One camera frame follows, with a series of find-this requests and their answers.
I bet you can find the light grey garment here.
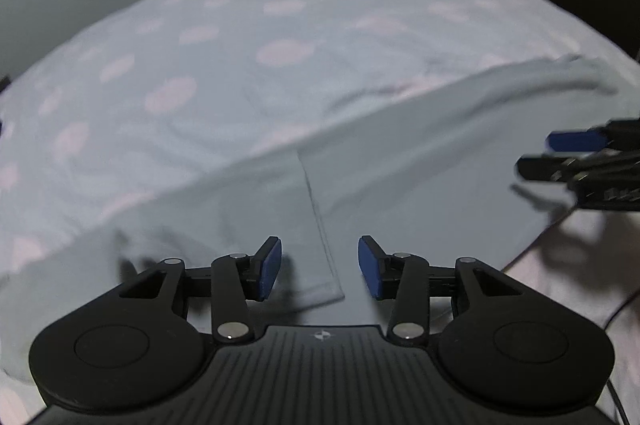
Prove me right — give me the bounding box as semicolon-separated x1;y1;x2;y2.
1;58;634;382

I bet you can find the polka dot bed sheet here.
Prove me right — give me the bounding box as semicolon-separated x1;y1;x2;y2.
1;0;639;424

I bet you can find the black cable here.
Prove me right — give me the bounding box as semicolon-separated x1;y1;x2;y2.
598;284;640;425

